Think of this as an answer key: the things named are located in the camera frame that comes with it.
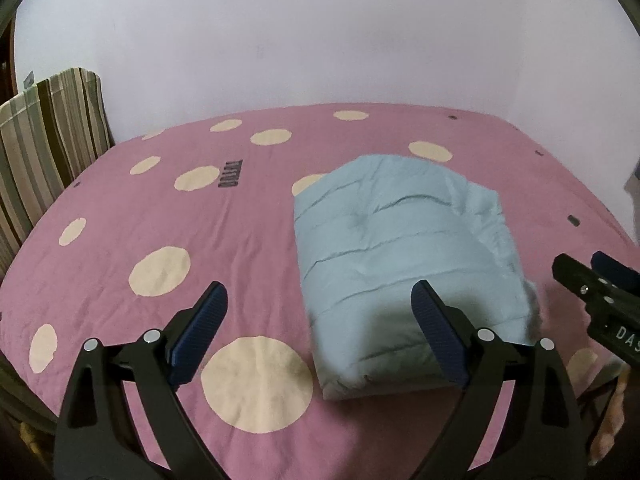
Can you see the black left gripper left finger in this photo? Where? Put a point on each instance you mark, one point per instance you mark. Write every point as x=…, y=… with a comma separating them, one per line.
x=96, y=437

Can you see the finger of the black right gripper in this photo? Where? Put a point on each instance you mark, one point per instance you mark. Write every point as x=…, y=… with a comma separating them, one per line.
x=615, y=272
x=575, y=277

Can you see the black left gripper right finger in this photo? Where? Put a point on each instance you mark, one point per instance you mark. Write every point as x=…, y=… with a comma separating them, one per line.
x=541, y=437

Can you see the light blue puffer jacket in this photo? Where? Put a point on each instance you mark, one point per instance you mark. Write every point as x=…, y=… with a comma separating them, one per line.
x=365, y=234

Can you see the person's right hand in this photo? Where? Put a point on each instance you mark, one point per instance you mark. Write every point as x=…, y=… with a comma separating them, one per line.
x=613, y=421

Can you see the pink dotted bed sheet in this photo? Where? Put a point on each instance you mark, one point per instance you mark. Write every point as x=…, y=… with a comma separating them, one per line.
x=145, y=229

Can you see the striped green brown cushion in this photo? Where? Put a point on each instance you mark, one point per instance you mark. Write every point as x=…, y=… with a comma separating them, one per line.
x=50, y=134

